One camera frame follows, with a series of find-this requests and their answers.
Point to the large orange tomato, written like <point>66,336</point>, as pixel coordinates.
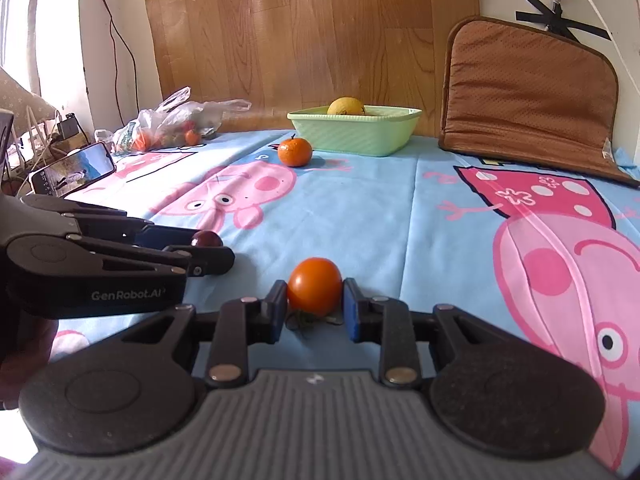
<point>315,285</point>

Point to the short-stemmed mandarin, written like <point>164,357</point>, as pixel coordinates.
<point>295,153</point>

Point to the yellow lemon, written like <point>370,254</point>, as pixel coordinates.
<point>345,106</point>

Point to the dark purple cherry tomato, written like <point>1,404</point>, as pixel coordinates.
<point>207,238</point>

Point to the clear plastic bag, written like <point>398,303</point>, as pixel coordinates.
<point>170,120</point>

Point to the smartphone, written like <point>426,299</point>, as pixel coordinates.
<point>75,170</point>

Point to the green plastic basket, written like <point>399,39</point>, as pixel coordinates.
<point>350,135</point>

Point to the beige patterned fabric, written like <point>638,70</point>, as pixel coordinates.
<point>20,100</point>

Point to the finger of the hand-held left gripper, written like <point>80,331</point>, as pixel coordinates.
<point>210,262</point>
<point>165,235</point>

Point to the wooden board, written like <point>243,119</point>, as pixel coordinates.
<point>300,35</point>

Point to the white curtain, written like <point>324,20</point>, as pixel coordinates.
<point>45,25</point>

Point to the small clear jar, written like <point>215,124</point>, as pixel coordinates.
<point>103,138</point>

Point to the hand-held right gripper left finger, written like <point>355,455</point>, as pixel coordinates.
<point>280,306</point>

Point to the brown seat cushion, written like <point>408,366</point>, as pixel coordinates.
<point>525,90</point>

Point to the cartoon printed blanket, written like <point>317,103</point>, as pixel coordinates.
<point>400,220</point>

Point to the person's left hand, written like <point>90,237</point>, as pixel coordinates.
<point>30,355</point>

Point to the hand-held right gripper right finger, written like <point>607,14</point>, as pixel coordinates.
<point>350,310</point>

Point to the black tape cross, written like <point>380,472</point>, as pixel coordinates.
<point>555,21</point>

